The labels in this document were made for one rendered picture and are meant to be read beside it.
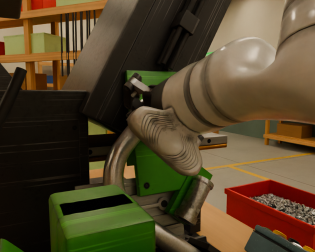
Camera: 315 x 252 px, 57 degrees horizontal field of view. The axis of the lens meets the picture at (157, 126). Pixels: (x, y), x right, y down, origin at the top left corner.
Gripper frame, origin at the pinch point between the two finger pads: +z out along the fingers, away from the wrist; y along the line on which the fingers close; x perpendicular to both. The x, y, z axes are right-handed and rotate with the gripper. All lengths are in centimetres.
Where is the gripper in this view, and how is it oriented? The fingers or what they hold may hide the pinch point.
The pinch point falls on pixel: (143, 122)
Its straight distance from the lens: 45.4
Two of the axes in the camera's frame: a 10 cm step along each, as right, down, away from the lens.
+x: -5.6, 7.3, -3.9
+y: -7.1, -6.6, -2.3
